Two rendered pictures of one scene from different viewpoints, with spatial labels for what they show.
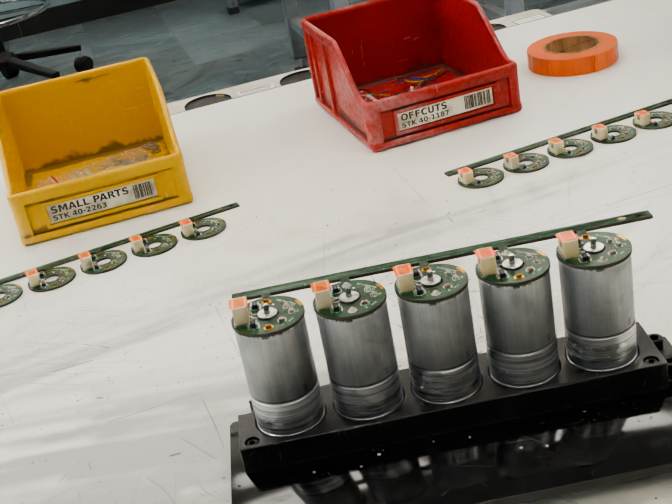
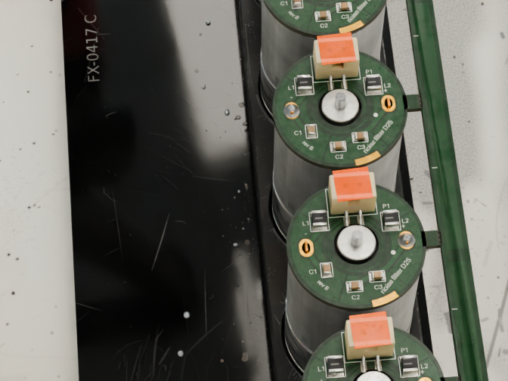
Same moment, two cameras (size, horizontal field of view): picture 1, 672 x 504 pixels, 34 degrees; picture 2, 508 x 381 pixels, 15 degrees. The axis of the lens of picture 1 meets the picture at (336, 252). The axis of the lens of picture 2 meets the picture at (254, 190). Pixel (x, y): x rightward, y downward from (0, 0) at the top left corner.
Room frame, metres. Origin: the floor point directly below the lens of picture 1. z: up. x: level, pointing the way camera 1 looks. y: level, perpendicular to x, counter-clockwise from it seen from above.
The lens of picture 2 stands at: (0.30, -0.20, 1.13)
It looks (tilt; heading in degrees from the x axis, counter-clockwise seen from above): 64 degrees down; 86
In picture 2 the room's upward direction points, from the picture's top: straight up
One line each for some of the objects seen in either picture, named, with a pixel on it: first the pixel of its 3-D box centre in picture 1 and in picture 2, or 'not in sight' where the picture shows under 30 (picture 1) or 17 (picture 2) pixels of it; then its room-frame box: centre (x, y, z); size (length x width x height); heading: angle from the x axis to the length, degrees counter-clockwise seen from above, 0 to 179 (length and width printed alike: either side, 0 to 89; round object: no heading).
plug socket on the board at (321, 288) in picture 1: (325, 294); not in sight; (0.32, 0.01, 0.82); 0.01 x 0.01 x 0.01; 1
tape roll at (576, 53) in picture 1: (572, 52); not in sight; (0.70, -0.18, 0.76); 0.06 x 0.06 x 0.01
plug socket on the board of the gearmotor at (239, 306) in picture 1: (243, 310); not in sight; (0.32, 0.03, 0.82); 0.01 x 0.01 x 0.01; 1
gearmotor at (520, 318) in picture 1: (519, 327); (350, 298); (0.32, -0.06, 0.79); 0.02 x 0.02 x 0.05
